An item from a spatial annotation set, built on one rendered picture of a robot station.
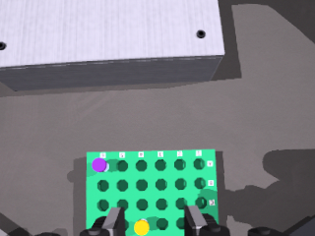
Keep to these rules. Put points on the white tube with purple cap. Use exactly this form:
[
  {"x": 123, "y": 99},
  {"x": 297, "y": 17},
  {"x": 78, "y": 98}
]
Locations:
[{"x": 99, "y": 165}]

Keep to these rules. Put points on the green tube rack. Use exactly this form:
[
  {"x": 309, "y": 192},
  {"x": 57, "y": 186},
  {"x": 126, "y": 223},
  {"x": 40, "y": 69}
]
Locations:
[{"x": 126, "y": 168}]

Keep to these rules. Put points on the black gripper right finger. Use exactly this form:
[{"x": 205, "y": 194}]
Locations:
[{"x": 195, "y": 225}]

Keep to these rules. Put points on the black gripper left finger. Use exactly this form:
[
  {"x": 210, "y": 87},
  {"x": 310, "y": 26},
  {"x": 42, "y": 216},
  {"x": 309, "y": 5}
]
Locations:
[{"x": 111, "y": 225}]

